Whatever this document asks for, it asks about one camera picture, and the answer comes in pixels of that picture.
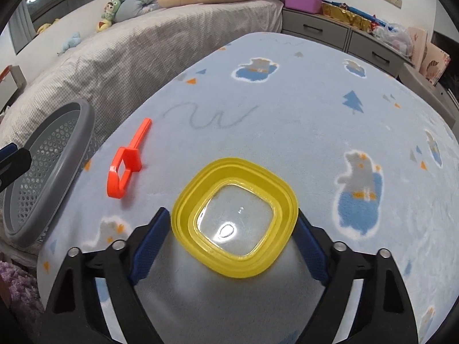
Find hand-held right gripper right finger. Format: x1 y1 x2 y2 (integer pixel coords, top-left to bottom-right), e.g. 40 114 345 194
296 210 418 344

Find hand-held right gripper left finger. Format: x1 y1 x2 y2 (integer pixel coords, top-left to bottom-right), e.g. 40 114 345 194
41 207 170 344

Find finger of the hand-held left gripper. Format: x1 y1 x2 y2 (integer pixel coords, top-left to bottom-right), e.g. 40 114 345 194
0 143 32 192

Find grey perforated plastic basket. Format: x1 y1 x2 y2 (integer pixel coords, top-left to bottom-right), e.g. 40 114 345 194
0 102 96 248

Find yellow plastic lid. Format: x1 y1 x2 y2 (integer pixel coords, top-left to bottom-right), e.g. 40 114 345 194
171 157 299 279

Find white box with red corner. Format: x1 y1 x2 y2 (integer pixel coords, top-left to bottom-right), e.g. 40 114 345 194
0 65 27 112

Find orange plastic scoop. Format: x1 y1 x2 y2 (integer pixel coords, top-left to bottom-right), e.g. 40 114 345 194
107 118 153 199

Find purple fuzzy rug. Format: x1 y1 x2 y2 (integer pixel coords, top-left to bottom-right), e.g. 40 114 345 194
0 261 41 318

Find blue printed blanket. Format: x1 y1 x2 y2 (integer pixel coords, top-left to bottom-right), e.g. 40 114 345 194
36 32 459 344

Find blue plush toy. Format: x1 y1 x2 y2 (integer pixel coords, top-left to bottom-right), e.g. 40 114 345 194
57 32 81 55

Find grey curtain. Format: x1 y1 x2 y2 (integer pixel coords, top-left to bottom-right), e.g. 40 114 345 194
7 0 38 54

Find yellow plush toy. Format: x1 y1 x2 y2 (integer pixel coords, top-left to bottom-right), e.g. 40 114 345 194
36 18 60 34

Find grey bed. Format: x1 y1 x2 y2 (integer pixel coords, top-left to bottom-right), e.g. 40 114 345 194
0 0 284 173

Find green plush doll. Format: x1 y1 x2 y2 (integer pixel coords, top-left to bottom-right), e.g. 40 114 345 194
95 0 122 33

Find grey plastic chair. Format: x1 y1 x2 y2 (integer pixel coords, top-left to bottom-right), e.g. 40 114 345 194
398 62 459 115

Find grey drawer cabinet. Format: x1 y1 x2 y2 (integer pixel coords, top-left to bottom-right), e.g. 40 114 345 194
281 7 417 79

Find pink printed board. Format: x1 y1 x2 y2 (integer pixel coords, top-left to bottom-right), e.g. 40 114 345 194
419 41 450 85

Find clear plastic bag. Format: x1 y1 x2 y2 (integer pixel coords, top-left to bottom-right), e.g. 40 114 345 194
373 21 413 58

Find gold wrapped boxes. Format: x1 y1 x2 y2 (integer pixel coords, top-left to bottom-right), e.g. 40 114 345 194
321 3 372 32

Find blue wrapping paper roll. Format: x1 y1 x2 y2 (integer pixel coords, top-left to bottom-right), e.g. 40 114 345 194
324 0 391 26

